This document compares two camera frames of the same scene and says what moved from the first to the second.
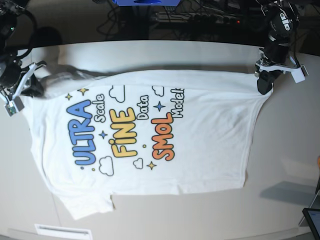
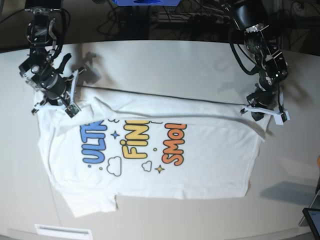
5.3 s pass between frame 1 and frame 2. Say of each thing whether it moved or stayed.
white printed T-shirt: moved
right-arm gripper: moved
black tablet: stayed
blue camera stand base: stayed
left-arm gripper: moved
